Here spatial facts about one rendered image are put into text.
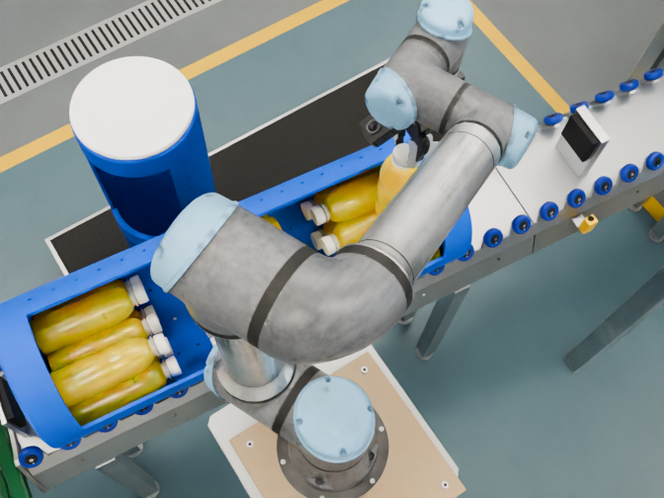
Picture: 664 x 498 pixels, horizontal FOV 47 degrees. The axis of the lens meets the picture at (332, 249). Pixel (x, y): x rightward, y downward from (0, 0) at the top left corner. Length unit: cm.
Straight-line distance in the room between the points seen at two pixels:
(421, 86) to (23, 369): 80
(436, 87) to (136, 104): 94
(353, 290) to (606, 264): 222
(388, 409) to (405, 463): 10
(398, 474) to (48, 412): 60
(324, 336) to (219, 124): 231
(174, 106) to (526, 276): 150
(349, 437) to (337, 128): 182
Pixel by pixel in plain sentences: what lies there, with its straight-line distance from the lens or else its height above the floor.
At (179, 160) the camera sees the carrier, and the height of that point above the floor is 96.
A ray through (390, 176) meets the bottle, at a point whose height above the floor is 130.
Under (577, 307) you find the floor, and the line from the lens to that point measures 281.
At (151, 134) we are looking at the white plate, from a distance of 175.
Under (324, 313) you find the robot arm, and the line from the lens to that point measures 73.
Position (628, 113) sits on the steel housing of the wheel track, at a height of 93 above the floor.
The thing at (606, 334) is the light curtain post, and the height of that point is 35.
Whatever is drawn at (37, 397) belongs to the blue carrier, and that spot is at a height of 120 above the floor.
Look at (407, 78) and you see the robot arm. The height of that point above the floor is 167.
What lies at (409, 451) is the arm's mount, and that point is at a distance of 135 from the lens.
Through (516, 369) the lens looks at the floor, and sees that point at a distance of 267.
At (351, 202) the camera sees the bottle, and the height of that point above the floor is 115.
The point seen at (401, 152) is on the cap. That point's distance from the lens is 134.
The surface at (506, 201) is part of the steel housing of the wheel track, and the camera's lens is 182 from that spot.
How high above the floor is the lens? 248
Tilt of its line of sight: 65 degrees down
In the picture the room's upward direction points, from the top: 5 degrees clockwise
